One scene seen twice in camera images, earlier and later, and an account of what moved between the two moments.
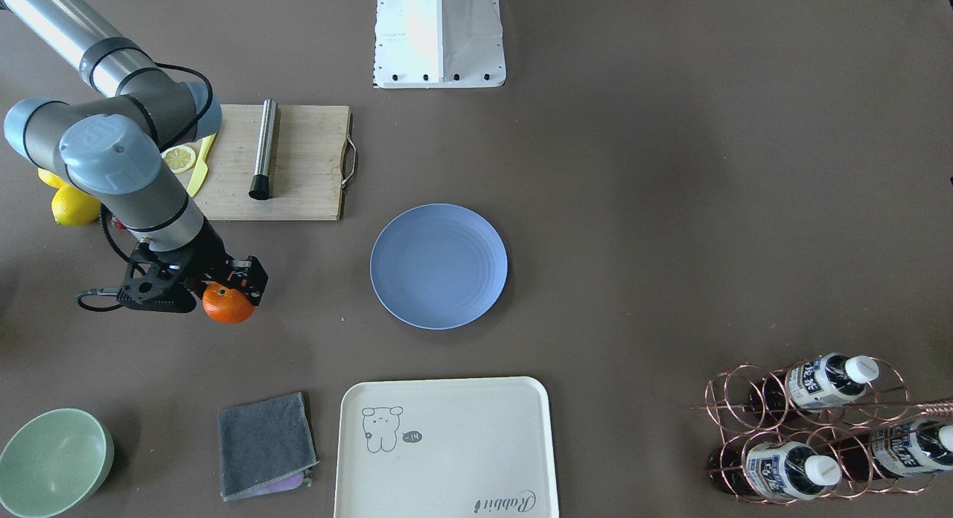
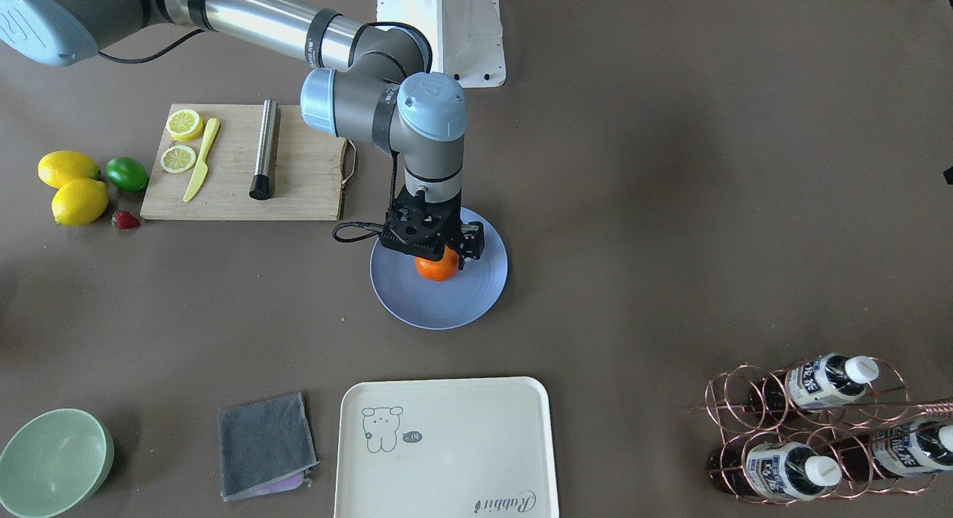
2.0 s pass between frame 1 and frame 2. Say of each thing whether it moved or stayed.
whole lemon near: stayed
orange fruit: moved
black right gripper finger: moved
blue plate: stayed
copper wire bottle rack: stayed
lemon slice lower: stayed
